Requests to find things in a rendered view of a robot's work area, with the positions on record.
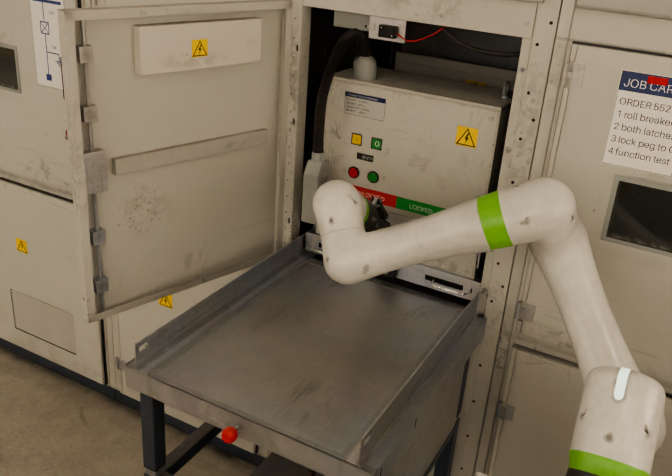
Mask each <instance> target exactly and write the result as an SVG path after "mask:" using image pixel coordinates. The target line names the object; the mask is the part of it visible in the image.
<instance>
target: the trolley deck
mask: <svg viewBox="0 0 672 476"><path fill-rule="evenodd" d="M461 312H462V311H459V310H456V309H453V308H450V307H447V306H444V305H440V304H437V303H434V302H431V301H428V300H425V299H421V298H418V297H415V296H412V295H409V294H406V293H402V292H399V291H396V290H393V289H390V288H387V287H383V286H380V285H377V284H374V283H371V282H367V281H362V282H360V283H357V284H354V285H342V284H339V283H337V282H335V281H333V280H332V279H331V278H330V277H329V276H328V274H327V273H326V271H325V268H323V267H320V266H317V265H314V264H310V263H307V262H306V263H304V264H303V265H301V266H300V267H299V268H297V269H296V270H294V271H293V272H292V273H290V274H289V275H287V276H286V277H285V278H283V279H282V280H280V281H279V282H278V283H276V284H275V285H273V286H272V287H271V288H269V289H268V290H266V291H265V292H264V293H262V294H261V295H259V296H258V297H257V298H255V299H254V300H252V301H251V302H250V303H248V304H247V305H245V306H244V307H243V308H241V309H240V310H239V311H237V312H236V313H234V314H233V315H232V316H230V317H229V318H227V319H226V320H225V321H223V322H222V323H220V324H219V325H218V326H216V327H215V328H213V329H212V330H211V331H209V332H208V333H206V334H205V335H204V336H202V337H201V338H199V339H198V340H197V341H195V342H194V343H192V344H191V345H190V346H188V347H187V348H185V349H184V350H183V351H181V352H180V353H178V354H177V355H176V356H174V357H173V358H172V359H170V360H169V361H167V362H166V363H165V364H163V365H162V366H160V367H159V368H158V369H156V370H155V371H153V372H152V373H151V374H149V375H145V374H143V373H141V372H139V371H136V370H134V368H135V358H133V359H132V360H130V361H129V362H127V363H126V364H125V378H126V386H127V387H129V388H131V389H133V390H136V391H138V392H140V393H142V394H144V395H147V396H149V397H151V398H153V399H156V400H158V401H160V402H162V403H164V404H167V405H169V406H171V407H173V408H175V409H178V410H180V411H182V412H184V413H187V414H189V415H191V416H193V417H195V418H198V419H200V420H202V421H204V422H207V423H209V424H211V425H213V426H215V427H218V428H220V429H222V430H224V429H225V428H226V427H228V426H231V427H235V426H236V425H237V424H239V425H240V429H239V430H238V431H237V432H238V437H240V438H242V439H244V440H246V441H249V442H251V443H253V444H255V445H257V446H260V447H262V448H264V449H266V450H269V451H271V452H273V453H275V454H277V455H280V456H282V457H284V458H286V459H288V460H291V461H293V462H295V463H297V464H300V465H302V466H304V467H306V468H308V469H311V470H313V471H315V472H317V473H319V474H322V475H324V476H387V475H388V473H389V472H390V471H391V469H392V468H393V466H394V465H395V463H396V462H397V460H398V459H399V458H400V456H401V455H402V453H403V452H404V450H405V449H406V448H407V446H408V445H409V443H410V442H411V440H412V439H413V437H414V436H415V435H416V433H417V432H418V430H419V429H420V427H421V426H422V425H423V423H424V422H425V420H426V419H427V417H428V416H429V414H430V413H431V412H432V410H433V409H434V407H435V406H436V404H437V403H438V402H439V400H440V399H441V397H442V396H443V394H444V393H445V391H446V390H447V389H448V387H449V386H450V384H451V383H452V381H453V380H454V379H455V377H456V376H457V374H458V373H459V371H460V370H461V368H462V367H463V366H464V364H465V363H466V361H467V360H468V358H469V357H470V356H471V354H472V353H473V351H474V350H475V348H476V347H477V345H478V344H479V343H480V341H481V340H482V338H483V337H484V331H485V325H486V320H487V318H482V317H479V316H476V318H475V319H474V320H473V322H472V323H471V324H470V326H469V327H468V328H467V330H466V331H465V332H464V334H463V335H462V336H461V337H460V339H459V340H458V341H457V343H456V344H455V345H454V347H453V348H452V349H451V351H450V352H449V353H448V355H447V356H446V357H445V359H444V360H443V361H442V363H441V364H440V365H439V367H438V368H437V369H436V371H435V372H434V373H433V375H432V376H431V377H430V379H429V380H428V381H427V383H426V384H425V385H424V387H423V388H422V389H421V391H420V392H419V393H418V395H417V396H416V397H415V399H414V400H413V401H412V403H411V404H410V405H409V407H408V408H407V409H406V411H405V412H404V413H403V415H402V416H401V417H400V419H399V420H398V421H397V423H396V424H395V425H394V427H393V428H392V429H391V431H390V432H389V433H388V435H387V436H386V437H385V439H384V440H383V441H382V443H381V444H380V445H379V447H378V448H377V449H376V451H375V452H374V453H373V455H372V456H371V457H370V459H369V460H368V461H367V463H366V464H365V465H364V467H363V468H362V469H361V468H359V467H356V466H354V465H352V464H349V463H347V462H345V461H343V459H344V458H345V457H346V455H347V454H348V453H349V452H350V450H351V449H352V448H353V447H354V445H355V444H356V443H357V442H358V440H359V439H360V438H361V437H362V436H363V434H364V433H365V432H366V431H367V429H368V428H369V427H370V426H371V424H372V423H373V422H374V421H375V419H376V418H377V417H378V416H379V414H380V413H381V412H382V411H383V409H384V408H385V407H386V406H387V404H388V403H389V402H390V401H391V399H392V398H393V397H394V396H395V394H396V393H397V392H398V391H399V389H400V388H401V387H402V386H403V384H404V383H405V382H406V381H407V379H408V378H409V377H410V376H411V374H412V373H413V372H414V371H415V369H416V368H417V367H418V366H419V364H420V363H421V362H422V361H423V359H424V358H425V357H426V356H427V354H428V353H429V352H430V351H431V349H432V348H433V347H434V346H435V344H436V343H437V342H438V341H439V339H440V338H441V337H442V336H443V334H444V333H445V332H446V331H447V329H448V328H449V327H450V326H451V324H452V323H453V322H454V321H455V319H456V318H457V317H458V316H459V314H460V313H461Z"/></svg>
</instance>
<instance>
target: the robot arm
mask: <svg viewBox="0 0 672 476"><path fill-rule="evenodd" d="M313 211H314V214H315V218H316V221H317V225H318V229H319V233H320V237H321V244H322V252H323V263H324V268H325V271H326V273H327V274H328V276H329V277H330V278H331V279H332V280H333V281H335V282H337V283H339V284H342V285H354V284H357V283H360V282H362V281H365V280H367V279H370V278H372V277H375V276H378V275H381V274H384V273H387V272H390V271H394V270H397V269H400V268H404V267H407V266H411V265H415V264H419V263H423V262H428V261H432V260H437V259H442V258H447V257H453V256H459V255H466V254H474V253H484V252H493V250H494V249H500V248H505V247H511V246H516V245H521V244H525V243H529V248H530V251H531V253H532V255H533V257H534V259H535V260H536V262H537V264H538V266H539V268H540V270H541V272H542V274H543V276H544V278H545V280H546V282H547V284H548V286H549V289H550V291H551V293H552V295H553V298H554V300H555V302H556V305H557V307H558V309H559V312H560V314H561V317H562V319H563V322H564V325H565V327H566V330H567V333H568V336H569V339H570V341H571V344H572V347H573V350H574V354H575V357H576V360H577V363H578V367H579V370H580V374H581V377H582V381H583V385H584V390H583V394H582V399H581V403H580V407H579V411H578V416H577V420H576V424H575V428H574V432H573V437H572V441H571V445H570V449H569V467H568V470H567V473H566V476H650V474H651V469H652V464H653V459H654V454H655V452H656V451H657V450H658V449H659V448H660V446H661V445H662V443H663V441H664V438H665V435H666V421H665V416H664V407H665V399H666V395H665V391H664V388H663V387H662V385H661V384H660V383H659V382H657V381H656V380H654V379H653V378H651V377H649V376H647V375H645V374H643V373H640V371H639V369H638V367H637V365H636V363H635V361H634V359H633V357H632V355H631V353H630V351H629V349H628V347H627V345H626V343H625V341H624V338H623V336H622V334H621V332H620V329H619V327H618V325H617V323H616V320H615V318H614V315H613V313H612V310H611V308H610V305H609V303H608V300H607V297H606V295H605V292H604V289H603V286H602V283H601V280H600V277H599V274H598V271H597V268H596V264H595V261H594V257H593V254H592V250H591V246H590V242H589V238H588V234H587V231H586V229H585V227H584V225H583V224H582V222H581V221H580V220H579V218H578V216H577V207H576V200H575V197H574V195H573V193H572V191H571V190H570V189H569V187H568V186H567V185H565V184H564V183H563V182H561V181H559V180H557V179H554V178H549V177H541V178H536V179H532V180H529V181H526V182H522V183H519V184H516V185H513V186H509V187H506V188H503V189H500V190H497V191H495V192H492V193H489V194H486V195H483V196H479V195H478V196H476V197H474V198H471V199H469V200H467V201H465V202H462V203H460V204H457V205H455V206H452V207H450V208H447V209H445V210H442V211H439V212H437V213H434V214H431V215H428V216H425V217H422V218H419V219H416V220H412V221H409V222H406V223H402V224H398V225H394V226H390V223H389V222H386V219H388V218H389V215H388V213H387V212H386V210H385V208H384V206H383V205H382V200H381V199H380V198H376V197H372V198H371V201H370V200H368V199H367V198H365V197H364V196H362V195H360V194H359V192H358V191H357V189H356V188H355V187H354V186H353V185H352V184H350V183H348V182H346V181H343V180H331V181H328V182H326V183H324V184H323V185H321V186H320V187H319V188H318V190H317V191H316V193H315V195H314V198H313ZM376 226H377V227H376ZM389 226H390V227H389Z"/></svg>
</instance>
